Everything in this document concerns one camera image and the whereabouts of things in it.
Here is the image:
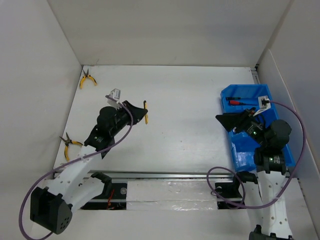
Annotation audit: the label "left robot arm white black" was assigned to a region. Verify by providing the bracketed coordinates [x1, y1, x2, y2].
[30, 100, 148, 235]

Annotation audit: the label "green black precision screwdriver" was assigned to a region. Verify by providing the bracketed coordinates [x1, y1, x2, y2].
[225, 97, 241, 101]

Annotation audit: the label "metal mounting rail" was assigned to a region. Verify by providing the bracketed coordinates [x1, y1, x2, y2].
[53, 171, 291, 201]

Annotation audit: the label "red handled screwdriver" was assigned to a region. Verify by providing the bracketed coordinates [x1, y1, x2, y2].
[228, 100, 256, 106]

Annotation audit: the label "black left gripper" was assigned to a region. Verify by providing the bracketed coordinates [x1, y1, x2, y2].
[110, 101, 147, 137]

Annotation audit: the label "blue plastic compartment bin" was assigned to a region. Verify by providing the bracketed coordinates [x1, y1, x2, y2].
[216, 84, 296, 173]

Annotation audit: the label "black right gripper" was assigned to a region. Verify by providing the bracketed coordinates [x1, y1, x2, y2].
[215, 106, 268, 146]

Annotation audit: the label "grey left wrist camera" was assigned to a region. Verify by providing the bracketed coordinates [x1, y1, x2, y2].
[105, 88, 121, 104]

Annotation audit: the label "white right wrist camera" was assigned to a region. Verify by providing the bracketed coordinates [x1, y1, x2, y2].
[258, 95, 271, 112]

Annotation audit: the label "yellow pliers near left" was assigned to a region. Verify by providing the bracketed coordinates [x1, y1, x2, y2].
[59, 132, 83, 162]

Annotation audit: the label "yellow pliers corner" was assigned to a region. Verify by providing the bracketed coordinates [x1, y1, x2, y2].
[79, 68, 98, 90]

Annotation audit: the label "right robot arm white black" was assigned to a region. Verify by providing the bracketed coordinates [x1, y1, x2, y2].
[215, 108, 293, 240]

